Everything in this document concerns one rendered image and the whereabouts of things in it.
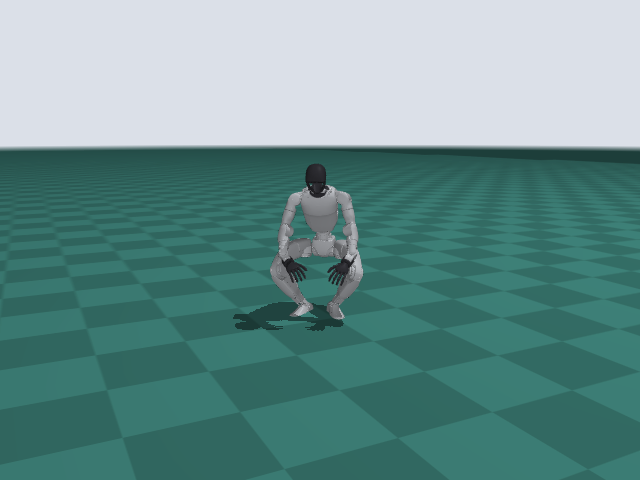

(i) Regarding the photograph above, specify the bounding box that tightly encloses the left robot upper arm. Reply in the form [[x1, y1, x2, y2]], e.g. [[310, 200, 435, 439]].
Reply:
[[335, 190, 356, 236]]

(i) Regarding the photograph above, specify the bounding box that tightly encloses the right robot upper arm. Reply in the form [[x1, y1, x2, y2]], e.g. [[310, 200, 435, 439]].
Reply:
[[280, 192, 302, 237]]

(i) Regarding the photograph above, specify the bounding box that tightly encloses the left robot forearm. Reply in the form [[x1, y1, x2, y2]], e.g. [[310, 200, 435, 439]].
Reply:
[[344, 223, 359, 262]]

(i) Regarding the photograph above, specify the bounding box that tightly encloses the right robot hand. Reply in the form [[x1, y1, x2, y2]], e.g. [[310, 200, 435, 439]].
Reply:
[[282, 257, 307, 283]]

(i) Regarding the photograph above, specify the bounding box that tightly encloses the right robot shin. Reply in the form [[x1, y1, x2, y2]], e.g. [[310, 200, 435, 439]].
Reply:
[[270, 265, 309, 307]]

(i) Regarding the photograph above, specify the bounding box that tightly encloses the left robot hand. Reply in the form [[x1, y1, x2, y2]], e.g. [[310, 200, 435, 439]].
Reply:
[[327, 255, 354, 286]]

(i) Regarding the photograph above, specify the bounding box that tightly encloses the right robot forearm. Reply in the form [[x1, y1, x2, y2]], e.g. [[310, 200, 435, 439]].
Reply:
[[278, 224, 290, 262]]

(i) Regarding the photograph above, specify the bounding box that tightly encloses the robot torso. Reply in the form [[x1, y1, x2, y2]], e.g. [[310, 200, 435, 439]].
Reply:
[[301, 185, 338, 257]]

